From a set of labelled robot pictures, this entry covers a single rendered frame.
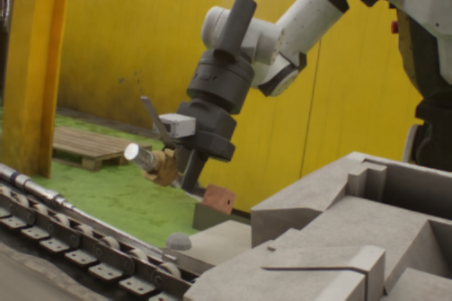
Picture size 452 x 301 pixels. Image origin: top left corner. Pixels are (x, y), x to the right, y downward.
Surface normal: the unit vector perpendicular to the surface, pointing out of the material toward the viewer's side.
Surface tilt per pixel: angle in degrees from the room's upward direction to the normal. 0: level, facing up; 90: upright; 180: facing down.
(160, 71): 90
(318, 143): 90
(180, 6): 90
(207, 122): 65
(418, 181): 100
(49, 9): 90
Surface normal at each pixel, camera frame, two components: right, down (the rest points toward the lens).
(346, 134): -0.55, 0.04
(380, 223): 0.04, -0.96
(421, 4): -0.77, 0.15
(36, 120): 0.83, 0.18
